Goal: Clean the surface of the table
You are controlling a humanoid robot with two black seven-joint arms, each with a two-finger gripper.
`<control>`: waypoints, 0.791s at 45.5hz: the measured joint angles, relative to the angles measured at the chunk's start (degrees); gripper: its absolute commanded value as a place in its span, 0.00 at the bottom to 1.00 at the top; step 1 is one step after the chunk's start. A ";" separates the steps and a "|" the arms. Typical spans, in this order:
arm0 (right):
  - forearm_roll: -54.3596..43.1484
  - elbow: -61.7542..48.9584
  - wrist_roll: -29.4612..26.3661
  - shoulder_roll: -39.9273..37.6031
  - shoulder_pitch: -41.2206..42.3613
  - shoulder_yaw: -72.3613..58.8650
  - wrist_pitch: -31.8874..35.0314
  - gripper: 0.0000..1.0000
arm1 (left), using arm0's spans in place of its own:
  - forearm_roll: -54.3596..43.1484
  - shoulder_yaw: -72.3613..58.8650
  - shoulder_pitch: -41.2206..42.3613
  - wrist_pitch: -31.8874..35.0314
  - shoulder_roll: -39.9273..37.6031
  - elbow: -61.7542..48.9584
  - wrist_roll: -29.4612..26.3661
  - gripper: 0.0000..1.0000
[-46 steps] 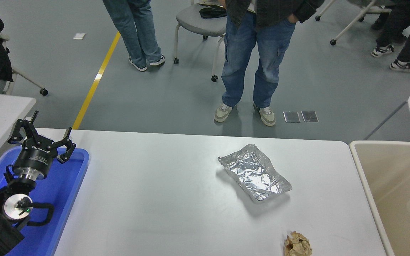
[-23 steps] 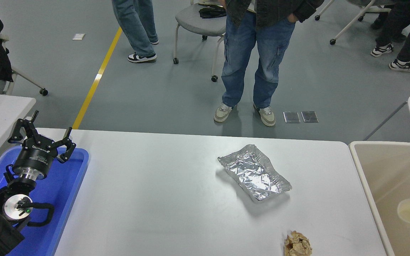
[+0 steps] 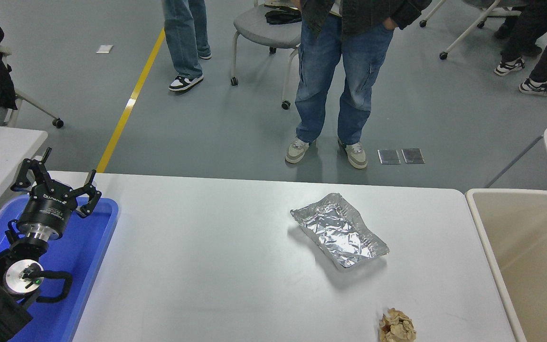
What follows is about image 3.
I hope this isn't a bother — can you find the grey wheeled chair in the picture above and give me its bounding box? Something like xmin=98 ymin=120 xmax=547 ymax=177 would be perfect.
xmin=230 ymin=0 xmax=302 ymax=110

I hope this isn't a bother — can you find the white-framed wheeled chair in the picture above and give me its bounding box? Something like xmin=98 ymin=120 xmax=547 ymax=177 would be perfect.
xmin=0 ymin=47 xmax=64 ymax=129

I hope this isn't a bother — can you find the large pale bin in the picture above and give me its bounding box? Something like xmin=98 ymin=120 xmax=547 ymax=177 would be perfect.
xmin=465 ymin=188 xmax=547 ymax=342

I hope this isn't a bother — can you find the blue plastic tray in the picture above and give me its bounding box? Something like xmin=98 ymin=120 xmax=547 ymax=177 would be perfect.
xmin=0 ymin=195 xmax=120 ymax=342

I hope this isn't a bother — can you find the tan paper ball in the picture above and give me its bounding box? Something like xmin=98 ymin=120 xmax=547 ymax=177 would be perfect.
xmin=379 ymin=308 xmax=417 ymax=342

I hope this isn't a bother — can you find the white-legged wheeled chair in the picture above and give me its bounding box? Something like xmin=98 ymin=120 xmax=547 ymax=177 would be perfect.
xmin=419 ymin=0 xmax=528 ymax=60

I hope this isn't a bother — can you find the silver foil tray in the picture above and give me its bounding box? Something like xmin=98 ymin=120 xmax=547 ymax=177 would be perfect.
xmin=290 ymin=192 xmax=391 ymax=271

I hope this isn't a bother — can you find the metal floor plate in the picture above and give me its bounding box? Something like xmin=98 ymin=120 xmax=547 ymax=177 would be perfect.
xmin=377 ymin=149 xmax=401 ymax=165
xmin=401 ymin=148 xmax=425 ymax=164

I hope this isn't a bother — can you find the small black pouch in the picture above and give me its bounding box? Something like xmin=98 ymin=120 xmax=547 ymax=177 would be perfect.
xmin=265 ymin=9 xmax=302 ymax=25

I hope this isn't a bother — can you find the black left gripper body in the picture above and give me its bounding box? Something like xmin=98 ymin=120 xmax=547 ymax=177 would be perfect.
xmin=16 ymin=188 xmax=78 ymax=234

